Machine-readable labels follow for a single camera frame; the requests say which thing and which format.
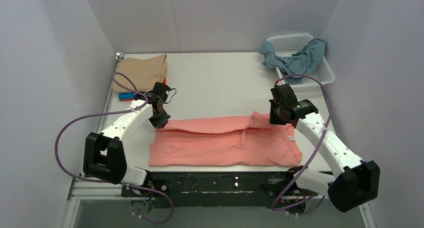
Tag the blue folded t-shirt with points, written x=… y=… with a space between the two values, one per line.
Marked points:
x=126 y=96

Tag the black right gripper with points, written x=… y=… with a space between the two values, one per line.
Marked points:
x=274 y=115

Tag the orange folded t-shirt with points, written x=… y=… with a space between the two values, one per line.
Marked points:
x=160 y=90

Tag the pink t-shirt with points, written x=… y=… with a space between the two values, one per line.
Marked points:
x=225 y=141

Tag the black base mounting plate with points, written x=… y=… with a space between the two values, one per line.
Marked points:
x=210 y=189

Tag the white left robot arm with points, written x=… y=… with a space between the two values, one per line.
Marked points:
x=104 y=155

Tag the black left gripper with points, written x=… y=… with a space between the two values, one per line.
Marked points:
x=159 y=120

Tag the white plastic laundry basket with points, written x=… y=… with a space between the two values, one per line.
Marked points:
x=286 y=45

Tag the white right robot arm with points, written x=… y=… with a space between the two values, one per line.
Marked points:
x=333 y=170

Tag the grey-blue t-shirt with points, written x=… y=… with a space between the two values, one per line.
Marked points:
x=303 y=62

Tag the aluminium frame rail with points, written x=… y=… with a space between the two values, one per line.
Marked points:
x=223 y=67

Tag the beige folded t-shirt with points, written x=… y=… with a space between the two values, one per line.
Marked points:
x=141 y=74

